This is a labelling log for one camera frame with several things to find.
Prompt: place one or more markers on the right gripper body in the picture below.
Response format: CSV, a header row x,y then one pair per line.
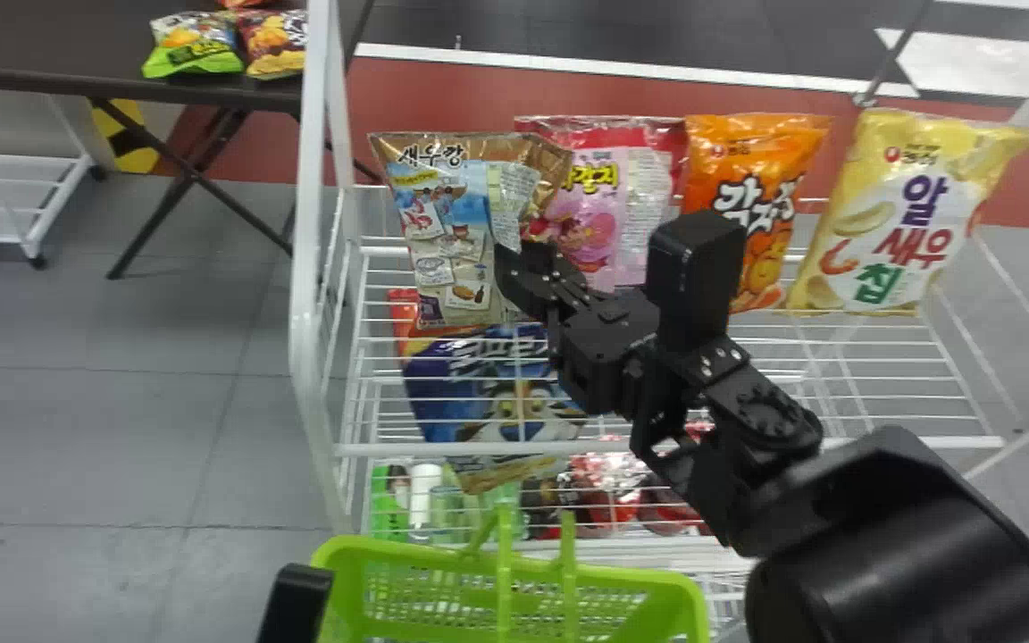
x,y
604,357

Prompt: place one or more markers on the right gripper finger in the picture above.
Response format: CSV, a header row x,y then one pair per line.
x,y
519,281
573,290

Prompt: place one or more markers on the gold snack packet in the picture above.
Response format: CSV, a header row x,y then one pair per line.
x,y
456,223

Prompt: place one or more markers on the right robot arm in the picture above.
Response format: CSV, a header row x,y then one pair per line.
x,y
890,545

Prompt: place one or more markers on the pink snack packet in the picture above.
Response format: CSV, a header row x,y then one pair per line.
x,y
622,196

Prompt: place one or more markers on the blue cereal bag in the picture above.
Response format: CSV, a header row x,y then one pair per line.
x,y
479,393

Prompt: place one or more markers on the orange snack packet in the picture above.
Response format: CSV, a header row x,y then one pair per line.
x,y
751,179

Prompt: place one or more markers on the white bottle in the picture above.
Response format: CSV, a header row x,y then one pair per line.
x,y
423,496

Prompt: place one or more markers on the green basket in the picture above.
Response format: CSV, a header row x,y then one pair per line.
x,y
514,594

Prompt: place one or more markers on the green bottle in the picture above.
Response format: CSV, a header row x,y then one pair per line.
x,y
385,505

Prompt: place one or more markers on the red and yellow snack packet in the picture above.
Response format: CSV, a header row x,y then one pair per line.
x,y
275,43

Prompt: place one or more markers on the green snack packet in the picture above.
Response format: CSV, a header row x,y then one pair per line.
x,y
193,49

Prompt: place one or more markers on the white shelf trolley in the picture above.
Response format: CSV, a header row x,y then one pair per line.
x,y
41,192

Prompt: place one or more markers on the dark side table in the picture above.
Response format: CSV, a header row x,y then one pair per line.
x,y
77,54

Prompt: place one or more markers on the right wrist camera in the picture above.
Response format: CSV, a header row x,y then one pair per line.
x,y
693,268

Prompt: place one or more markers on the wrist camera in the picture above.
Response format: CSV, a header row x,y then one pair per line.
x,y
693,268
293,607

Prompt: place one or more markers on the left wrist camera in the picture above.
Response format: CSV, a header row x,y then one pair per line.
x,y
293,607

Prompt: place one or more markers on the yellow and black striped post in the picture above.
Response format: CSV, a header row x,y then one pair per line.
x,y
126,138

